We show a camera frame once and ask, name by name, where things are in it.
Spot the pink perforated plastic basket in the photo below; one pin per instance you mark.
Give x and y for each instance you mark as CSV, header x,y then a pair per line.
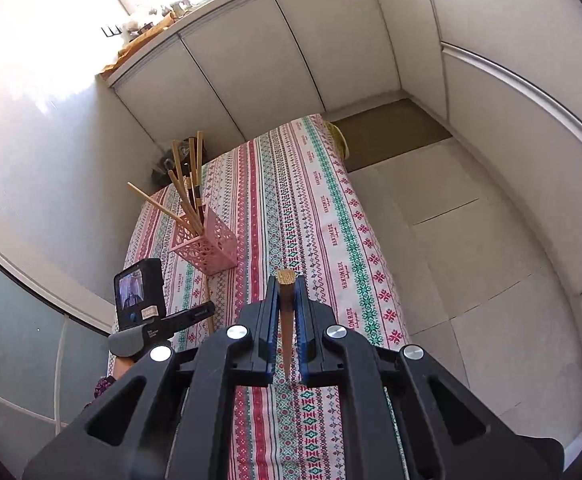
x,y
206,252

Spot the dark trash bin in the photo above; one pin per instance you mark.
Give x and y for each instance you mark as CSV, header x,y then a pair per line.
x,y
168,165

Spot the person's left hand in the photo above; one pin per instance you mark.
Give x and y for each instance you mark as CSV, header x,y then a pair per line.
x,y
123,367

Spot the wooden chopstick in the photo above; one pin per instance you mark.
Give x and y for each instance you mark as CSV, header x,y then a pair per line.
x,y
211,305
287,320

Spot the brown floor mat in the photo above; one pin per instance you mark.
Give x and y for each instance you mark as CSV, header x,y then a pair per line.
x,y
391,132

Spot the yellow cloth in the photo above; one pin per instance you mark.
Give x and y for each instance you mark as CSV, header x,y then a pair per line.
x,y
141,40

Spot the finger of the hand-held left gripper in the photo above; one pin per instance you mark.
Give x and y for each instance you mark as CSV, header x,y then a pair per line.
x,y
193,316

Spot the striped patterned tablecloth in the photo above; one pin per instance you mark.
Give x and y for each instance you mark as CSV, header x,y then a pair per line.
x,y
311,220

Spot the bundle of chopsticks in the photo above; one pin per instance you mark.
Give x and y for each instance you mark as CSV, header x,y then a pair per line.
x,y
191,200

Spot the white kitchen cabinets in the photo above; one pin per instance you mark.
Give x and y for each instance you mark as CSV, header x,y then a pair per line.
x,y
281,40

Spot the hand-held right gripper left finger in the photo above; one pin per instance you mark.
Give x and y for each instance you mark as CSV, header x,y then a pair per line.
x,y
272,330

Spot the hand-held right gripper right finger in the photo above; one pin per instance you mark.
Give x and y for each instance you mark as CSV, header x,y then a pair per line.
x,y
301,330

